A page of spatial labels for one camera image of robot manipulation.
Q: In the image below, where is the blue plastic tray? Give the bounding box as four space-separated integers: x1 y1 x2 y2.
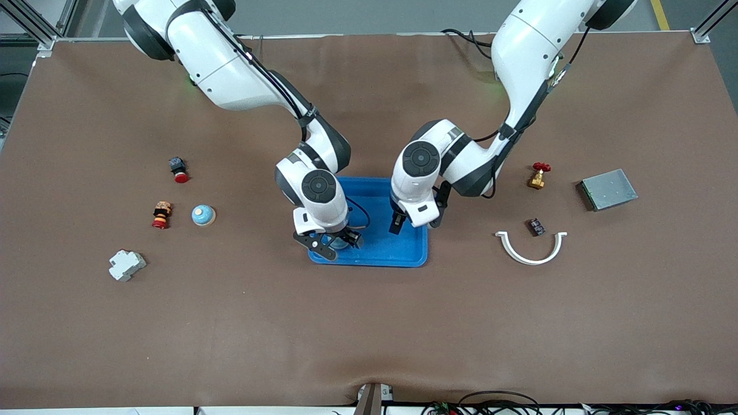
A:
307 176 429 268

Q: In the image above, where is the brown table mat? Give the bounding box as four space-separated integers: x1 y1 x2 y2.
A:
0 32 738 411

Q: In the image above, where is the red button with black body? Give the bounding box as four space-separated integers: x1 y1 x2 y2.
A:
168 156 190 184

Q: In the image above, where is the grey metal box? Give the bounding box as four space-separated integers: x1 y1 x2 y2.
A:
576 168 639 212

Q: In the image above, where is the white circuit breaker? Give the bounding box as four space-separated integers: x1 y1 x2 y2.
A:
108 249 147 282

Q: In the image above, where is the brass valve with red handle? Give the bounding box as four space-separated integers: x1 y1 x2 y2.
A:
528 162 552 190

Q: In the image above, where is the white curved plastic bracket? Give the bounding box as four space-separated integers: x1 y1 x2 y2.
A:
495 231 568 266

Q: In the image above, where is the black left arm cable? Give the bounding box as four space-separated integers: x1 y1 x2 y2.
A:
473 26 592 199

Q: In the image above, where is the black cable at arm base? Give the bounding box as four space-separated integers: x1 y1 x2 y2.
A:
441 28 496 58

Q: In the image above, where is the black looped cable bundle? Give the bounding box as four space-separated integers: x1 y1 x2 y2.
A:
421 390 543 415

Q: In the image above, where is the white table edge rail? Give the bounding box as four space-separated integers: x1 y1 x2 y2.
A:
0 406 347 415

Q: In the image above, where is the aluminium frame post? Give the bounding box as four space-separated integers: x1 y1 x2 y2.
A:
691 0 738 44
0 0 78 58

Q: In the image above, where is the black cable bundle blue light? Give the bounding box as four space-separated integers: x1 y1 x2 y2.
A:
579 399 738 415

